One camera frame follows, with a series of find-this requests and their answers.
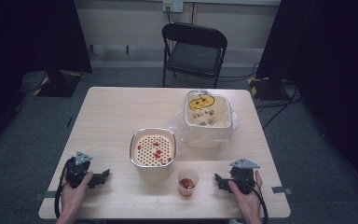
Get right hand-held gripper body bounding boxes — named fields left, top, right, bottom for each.
left=228, top=157, right=261, bottom=196

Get red sauce residue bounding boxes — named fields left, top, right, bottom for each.
left=179, top=177, right=197, bottom=190

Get beige container with perforated strainer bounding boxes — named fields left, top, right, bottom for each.
left=129, top=127, right=178, bottom=184

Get white wall outlet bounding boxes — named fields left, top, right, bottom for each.
left=162, top=0, right=185, bottom=14

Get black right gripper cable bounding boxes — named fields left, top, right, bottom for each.
left=251, top=186, right=269, bottom=224

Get black stand base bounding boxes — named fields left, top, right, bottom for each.
left=33, top=69, right=84, bottom=99
left=247, top=76, right=291, bottom=102

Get black folding chair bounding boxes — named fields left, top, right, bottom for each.
left=160, top=21, right=228, bottom=90

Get black floor cables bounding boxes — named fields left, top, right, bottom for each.
left=218, top=62, right=304, bottom=131

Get beige waste bin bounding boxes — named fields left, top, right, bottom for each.
left=184, top=89, right=233, bottom=149

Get clear plastic cup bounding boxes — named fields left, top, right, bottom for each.
left=176, top=168, right=200, bottom=198

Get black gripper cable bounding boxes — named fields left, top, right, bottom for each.
left=53, top=158, right=76, bottom=219
left=251, top=186, right=269, bottom=224

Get person's left hand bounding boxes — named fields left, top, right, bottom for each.
left=61, top=171, right=94, bottom=215

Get red food scraps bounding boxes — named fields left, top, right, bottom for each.
left=136, top=141, right=173, bottom=166

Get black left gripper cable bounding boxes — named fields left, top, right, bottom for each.
left=53, top=158, right=76, bottom=219

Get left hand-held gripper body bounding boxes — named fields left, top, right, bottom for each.
left=64, top=151, right=95, bottom=189

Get clear plastic bag liner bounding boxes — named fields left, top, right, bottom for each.
left=167, top=89, right=241, bottom=149

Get grey tape strip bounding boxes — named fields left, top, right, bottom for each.
left=271, top=185, right=294, bottom=196
left=33, top=190, right=58, bottom=202

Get black curtain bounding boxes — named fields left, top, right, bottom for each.
left=0, top=0, right=93, bottom=158
left=255, top=0, right=358, bottom=200

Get person's right hand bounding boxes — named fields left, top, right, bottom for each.
left=227, top=169, right=264, bottom=217

